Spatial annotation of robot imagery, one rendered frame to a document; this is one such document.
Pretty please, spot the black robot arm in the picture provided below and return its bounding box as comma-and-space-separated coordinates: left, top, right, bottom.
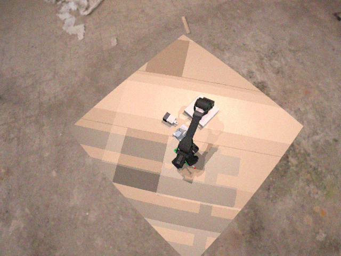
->
173, 97, 215, 168

